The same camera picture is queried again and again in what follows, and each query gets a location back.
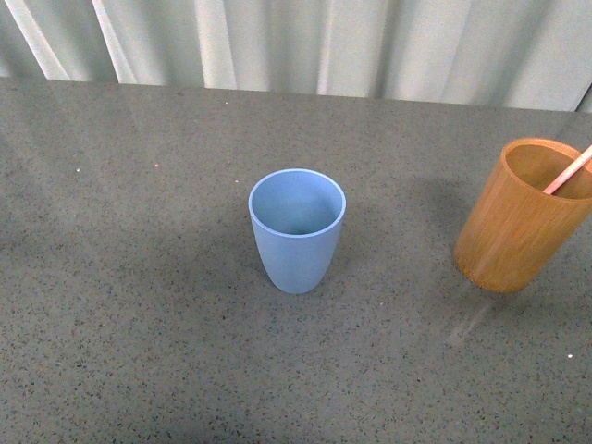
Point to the pink chopstick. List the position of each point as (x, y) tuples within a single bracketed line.
[(569, 171)]

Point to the blue plastic cup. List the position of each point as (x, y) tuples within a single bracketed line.
[(297, 216)]

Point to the bamboo chopstick holder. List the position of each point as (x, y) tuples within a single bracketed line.
[(515, 227)]

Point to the white curtain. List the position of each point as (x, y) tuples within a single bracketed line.
[(527, 54)]

